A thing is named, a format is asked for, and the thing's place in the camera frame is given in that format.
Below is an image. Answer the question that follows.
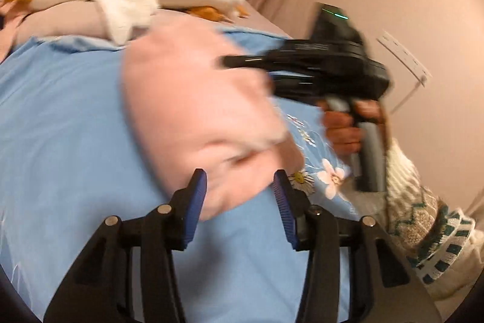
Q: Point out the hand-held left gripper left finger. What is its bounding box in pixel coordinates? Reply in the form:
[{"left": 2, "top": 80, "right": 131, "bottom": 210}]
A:
[{"left": 43, "top": 168, "right": 208, "bottom": 323}]

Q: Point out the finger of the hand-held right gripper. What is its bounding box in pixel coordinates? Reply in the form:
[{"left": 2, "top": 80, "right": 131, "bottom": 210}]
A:
[
  {"left": 220, "top": 38, "right": 314, "bottom": 71},
  {"left": 269, "top": 70, "right": 333, "bottom": 105}
]

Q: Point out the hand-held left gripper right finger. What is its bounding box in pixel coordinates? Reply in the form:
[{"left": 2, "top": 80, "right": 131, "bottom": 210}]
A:
[{"left": 273, "top": 170, "right": 443, "bottom": 323}]

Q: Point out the pink fleece cartoon sweater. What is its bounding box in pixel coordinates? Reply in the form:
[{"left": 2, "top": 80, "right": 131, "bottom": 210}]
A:
[{"left": 121, "top": 16, "right": 305, "bottom": 221}]

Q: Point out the person's right forearm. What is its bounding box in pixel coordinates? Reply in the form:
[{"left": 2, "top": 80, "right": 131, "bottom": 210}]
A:
[{"left": 340, "top": 136, "right": 477, "bottom": 301}]

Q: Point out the person's right hand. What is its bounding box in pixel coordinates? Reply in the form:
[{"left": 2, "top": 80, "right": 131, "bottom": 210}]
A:
[{"left": 321, "top": 100, "right": 388, "bottom": 162}]

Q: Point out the blue floral blanket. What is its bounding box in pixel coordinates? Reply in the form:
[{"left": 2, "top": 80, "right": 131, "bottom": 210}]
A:
[{"left": 0, "top": 26, "right": 364, "bottom": 323}]

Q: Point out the grey pillow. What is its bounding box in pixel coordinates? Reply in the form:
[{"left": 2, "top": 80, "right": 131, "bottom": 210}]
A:
[{"left": 15, "top": 0, "right": 190, "bottom": 44}]

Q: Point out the pink crumpled cloth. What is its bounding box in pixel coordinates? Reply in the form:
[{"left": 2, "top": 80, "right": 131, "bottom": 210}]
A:
[{"left": 0, "top": 0, "right": 29, "bottom": 61}]

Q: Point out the white wall power strip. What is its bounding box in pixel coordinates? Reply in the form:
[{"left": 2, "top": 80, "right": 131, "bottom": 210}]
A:
[{"left": 376, "top": 30, "right": 432, "bottom": 85}]

